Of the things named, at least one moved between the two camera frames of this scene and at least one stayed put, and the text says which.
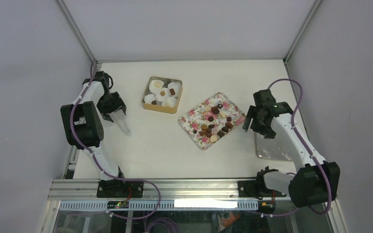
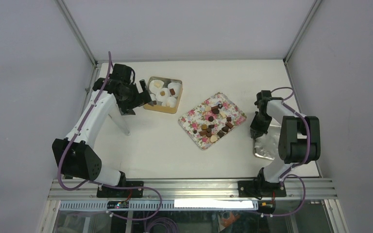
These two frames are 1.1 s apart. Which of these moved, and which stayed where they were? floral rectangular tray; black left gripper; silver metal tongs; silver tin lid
Moved: black left gripper
Stayed: floral rectangular tray; silver metal tongs; silver tin lid
